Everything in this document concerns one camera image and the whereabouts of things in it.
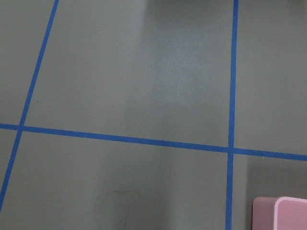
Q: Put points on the pink plastic tray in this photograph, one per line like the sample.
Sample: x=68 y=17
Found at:
x=279 y=213

